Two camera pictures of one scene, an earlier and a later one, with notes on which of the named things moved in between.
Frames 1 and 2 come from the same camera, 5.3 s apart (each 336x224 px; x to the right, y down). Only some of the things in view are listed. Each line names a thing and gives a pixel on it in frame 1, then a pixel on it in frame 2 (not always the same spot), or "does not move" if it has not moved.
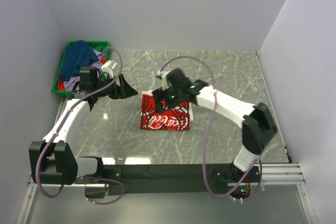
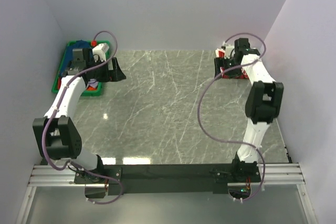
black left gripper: [123, 91] -> [112, 75]
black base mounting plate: [140, 179] does not move
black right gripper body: [173, 99] -> [226, 63]
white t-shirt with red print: [177, 118] -> [220, 53]
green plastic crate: [106, 44] does not move
